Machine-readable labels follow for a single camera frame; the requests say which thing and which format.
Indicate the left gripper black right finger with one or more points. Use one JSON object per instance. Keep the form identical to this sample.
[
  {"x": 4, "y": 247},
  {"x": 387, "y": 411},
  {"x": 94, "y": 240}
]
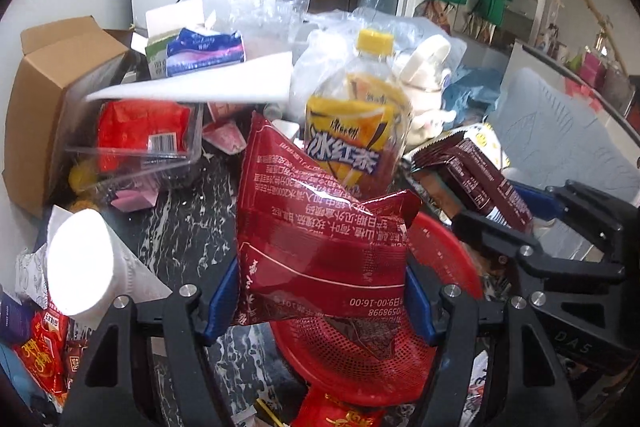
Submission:
[{"x": 525, "y": 383}]

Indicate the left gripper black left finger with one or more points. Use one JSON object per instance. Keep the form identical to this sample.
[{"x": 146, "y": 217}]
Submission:
[{"x": 116, "y": 382}]

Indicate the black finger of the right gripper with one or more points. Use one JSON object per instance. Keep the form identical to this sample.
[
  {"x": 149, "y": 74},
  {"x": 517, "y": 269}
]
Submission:
[
  {"x": 603, "y": 220},
  {"x": 538, "y": 276}
]

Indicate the brown cereal snack bag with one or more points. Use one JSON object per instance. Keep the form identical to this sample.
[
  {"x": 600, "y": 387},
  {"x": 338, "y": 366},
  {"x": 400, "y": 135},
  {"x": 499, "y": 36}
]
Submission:
[{"x": 458, "y": 176}]

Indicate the dark red snack bag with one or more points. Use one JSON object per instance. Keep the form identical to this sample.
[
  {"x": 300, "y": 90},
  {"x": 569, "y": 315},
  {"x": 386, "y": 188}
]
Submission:
[{"x": 306, "y": 247}]

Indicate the red gold snack packet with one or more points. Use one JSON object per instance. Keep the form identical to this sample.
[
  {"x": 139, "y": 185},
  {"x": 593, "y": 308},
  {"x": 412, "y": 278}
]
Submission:
[{"x": 321, "y": 410}]

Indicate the grey leaf pattern chair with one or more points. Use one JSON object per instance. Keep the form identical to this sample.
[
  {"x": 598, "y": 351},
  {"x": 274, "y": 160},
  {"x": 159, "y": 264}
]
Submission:
[{"x": 551, "y": 138}]

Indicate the red snack packets pile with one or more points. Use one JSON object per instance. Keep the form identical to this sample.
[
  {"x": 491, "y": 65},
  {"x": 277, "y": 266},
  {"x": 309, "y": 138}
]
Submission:
[{"x": 49, "y": 356}]

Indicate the white paper towel roll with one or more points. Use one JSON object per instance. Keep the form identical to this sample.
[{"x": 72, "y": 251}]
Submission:
[{"x": 88, "y": 266}]

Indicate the iced tea bottle yellow cap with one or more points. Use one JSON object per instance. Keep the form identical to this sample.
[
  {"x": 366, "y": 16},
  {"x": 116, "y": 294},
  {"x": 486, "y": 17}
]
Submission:
[{"x": 357, "y": 121}]

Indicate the red plastic basket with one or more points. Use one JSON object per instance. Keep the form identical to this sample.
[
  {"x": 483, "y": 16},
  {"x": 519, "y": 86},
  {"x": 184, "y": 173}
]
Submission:
[{"x": 376, "y": 364}]

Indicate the cream cartoon water bottle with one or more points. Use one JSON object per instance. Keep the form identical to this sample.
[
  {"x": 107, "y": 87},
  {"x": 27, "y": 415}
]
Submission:
[{"x": 423, "y": 76}]

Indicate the clear plastic tray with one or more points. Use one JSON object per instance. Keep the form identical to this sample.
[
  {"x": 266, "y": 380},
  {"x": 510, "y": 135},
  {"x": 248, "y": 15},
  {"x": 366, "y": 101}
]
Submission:
[{"x": 105, "y": 174}]

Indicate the red bag in tray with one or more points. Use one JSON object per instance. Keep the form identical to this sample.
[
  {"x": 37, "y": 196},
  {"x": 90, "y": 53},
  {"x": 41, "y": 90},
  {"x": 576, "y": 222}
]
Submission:
[{"x": 143, "y": 126}]

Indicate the white foam board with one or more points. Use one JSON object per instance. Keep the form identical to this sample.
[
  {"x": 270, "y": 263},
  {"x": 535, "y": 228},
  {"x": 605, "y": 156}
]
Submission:
[{"x": 265, "y": 79}]

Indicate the blue tissue pack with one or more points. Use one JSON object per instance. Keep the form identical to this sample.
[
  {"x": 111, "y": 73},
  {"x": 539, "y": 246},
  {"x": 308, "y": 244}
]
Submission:
[{"x": 192, "y": 51}]

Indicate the brown cardboard box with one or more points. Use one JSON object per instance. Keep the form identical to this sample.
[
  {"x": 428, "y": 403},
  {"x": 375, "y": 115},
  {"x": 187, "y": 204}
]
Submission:
[{"x": 62, "y": 62}]

